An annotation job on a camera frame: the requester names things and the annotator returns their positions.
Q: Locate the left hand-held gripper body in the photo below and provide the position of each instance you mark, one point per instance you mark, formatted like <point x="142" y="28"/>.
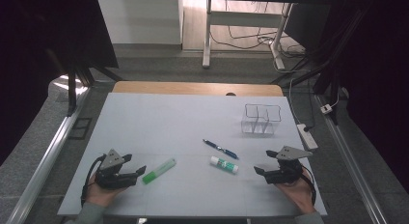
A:
<point x="111" y="161"/>

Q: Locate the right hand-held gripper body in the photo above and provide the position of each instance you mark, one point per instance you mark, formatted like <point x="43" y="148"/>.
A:
<point x="286" y="171"/>

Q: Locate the green highlighter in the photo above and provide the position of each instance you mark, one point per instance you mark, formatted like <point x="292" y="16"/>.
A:
<point x="159" y="171"/>

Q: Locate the clear plastic desk organizer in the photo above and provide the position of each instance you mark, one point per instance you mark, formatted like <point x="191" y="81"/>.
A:
<point x="257" y="127"/>

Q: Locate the white glue stick green label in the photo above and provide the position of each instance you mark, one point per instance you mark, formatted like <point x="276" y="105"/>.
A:
<point x="225" y="165"/>

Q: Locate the blue pen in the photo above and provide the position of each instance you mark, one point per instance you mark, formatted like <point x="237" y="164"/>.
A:
<point x="222" y="149"/>

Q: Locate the person's right hand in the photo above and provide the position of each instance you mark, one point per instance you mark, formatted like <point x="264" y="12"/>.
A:
<point x="299" y="195"/>

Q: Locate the person's left hand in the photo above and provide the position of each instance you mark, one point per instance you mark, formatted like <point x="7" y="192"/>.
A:
<point x="99" y="195"/>

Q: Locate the white power strip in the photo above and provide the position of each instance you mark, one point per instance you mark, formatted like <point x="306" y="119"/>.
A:
<point x="307" y="137"/>

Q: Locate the white table cover sheet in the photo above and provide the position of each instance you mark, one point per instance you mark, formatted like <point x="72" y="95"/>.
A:
<point x="180" y="121"/>

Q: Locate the small white adapter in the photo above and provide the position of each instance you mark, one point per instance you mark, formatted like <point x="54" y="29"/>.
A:
<point x="326" y="108"/>

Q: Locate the black metal stand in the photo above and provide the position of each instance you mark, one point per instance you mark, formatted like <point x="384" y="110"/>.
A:
<point x="326" y="76"/>
<point x="72" y="89"/>

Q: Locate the wooden table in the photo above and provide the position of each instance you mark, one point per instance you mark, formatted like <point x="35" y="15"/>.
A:
<point x="193" y="88"/>

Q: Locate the black curtain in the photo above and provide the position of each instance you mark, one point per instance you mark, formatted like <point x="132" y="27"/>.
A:
<point x="38" y="56"/>
<point x="376" y="72"/>

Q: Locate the white-framed desk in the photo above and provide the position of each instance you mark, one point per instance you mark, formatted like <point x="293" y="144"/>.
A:
<point x="244" y="18"/>

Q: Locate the aluminium floor rail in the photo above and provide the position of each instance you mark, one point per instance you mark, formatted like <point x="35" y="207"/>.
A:
<point x="350" y="162"/>
<point x="48" y="156"/>

